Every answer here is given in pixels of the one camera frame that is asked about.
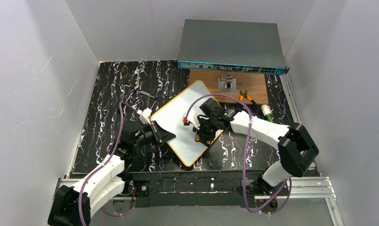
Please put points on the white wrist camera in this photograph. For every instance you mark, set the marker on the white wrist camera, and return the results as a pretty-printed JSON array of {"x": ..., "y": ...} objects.
[
  {"x": 191, "y": 119},
  {"x": 144, "y": 115}
]

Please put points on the yellow framed whiteboard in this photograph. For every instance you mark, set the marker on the yellow framed whiteboard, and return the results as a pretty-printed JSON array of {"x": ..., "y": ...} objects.
[{"x": 170, "y": 118}]

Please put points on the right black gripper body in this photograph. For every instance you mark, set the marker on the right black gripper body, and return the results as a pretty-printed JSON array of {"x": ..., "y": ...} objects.
[{"x": 205, "y": 128}]

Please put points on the brown wooden board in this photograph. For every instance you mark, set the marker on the brown wooden board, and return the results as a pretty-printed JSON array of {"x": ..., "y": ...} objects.
[{"x": 253, "y": 83}]

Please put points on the orange handled pliers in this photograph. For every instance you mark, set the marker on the orange handled pliers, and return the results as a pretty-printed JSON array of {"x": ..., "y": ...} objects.
[{"x": 244, "y": 95}]

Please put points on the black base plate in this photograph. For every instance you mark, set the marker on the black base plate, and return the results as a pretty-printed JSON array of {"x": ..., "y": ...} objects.
[{"x": 188, "y": 188}]

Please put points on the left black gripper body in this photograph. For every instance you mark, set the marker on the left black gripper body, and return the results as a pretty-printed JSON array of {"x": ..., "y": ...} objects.
[{"x": 156, "y": 131}]

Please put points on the yellow and black eraser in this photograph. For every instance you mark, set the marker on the yellow and black eraser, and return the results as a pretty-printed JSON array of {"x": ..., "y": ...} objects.
[{"x": 202, "y": 140}]

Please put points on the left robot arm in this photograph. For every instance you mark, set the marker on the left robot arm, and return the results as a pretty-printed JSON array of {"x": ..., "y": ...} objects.
[{"x": 75, "y": 205}]

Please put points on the black marble pattern mat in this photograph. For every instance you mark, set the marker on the black marble pattern mat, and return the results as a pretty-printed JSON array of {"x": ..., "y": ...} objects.
[{"x": 107, "y": 111}]

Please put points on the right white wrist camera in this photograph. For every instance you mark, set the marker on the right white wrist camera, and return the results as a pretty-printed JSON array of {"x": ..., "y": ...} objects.
[{"x": 191, "y": 119}]

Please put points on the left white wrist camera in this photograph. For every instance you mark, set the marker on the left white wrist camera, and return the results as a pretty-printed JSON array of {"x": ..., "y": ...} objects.
[{"x": 144, "y": 115}]

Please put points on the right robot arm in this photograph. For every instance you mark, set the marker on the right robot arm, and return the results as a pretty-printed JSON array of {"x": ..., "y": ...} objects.
[{"x": 296, "y": 148}]

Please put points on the grey metal bracket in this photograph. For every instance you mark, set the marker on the grey metal bracket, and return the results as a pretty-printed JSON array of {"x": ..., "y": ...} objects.
[{"x": 227, "y": 84}]

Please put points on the teal network switch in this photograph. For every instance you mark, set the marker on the teal network switch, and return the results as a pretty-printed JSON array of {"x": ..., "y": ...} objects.
[{"x": 231, "y": 46}]

